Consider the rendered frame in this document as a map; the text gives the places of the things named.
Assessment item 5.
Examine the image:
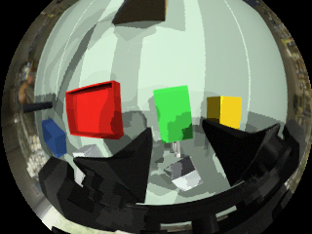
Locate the red tray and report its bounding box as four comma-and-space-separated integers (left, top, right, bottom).
65, 79, 125, 140

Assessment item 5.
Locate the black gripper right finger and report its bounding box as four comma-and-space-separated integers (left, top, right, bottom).
202, 118, 281, 187

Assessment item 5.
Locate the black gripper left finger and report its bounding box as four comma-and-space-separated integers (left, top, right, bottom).
73, 126, 152, 203

